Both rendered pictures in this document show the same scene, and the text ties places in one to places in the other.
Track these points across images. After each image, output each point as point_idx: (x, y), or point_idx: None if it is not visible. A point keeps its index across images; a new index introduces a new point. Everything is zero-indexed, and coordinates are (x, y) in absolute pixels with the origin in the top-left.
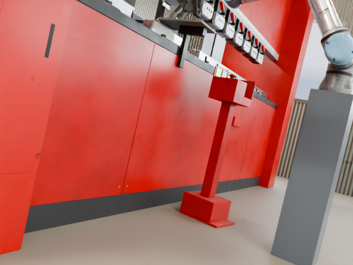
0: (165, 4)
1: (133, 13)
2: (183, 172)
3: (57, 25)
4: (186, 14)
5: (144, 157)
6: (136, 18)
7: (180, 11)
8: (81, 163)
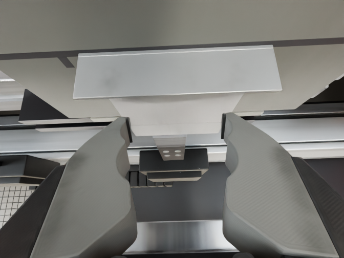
0: (218, 239)
1: (200, 173)
2: None
3: None
4: (61, 211)
5: None
6: (187, 163)
7: (253, 195)
8: None
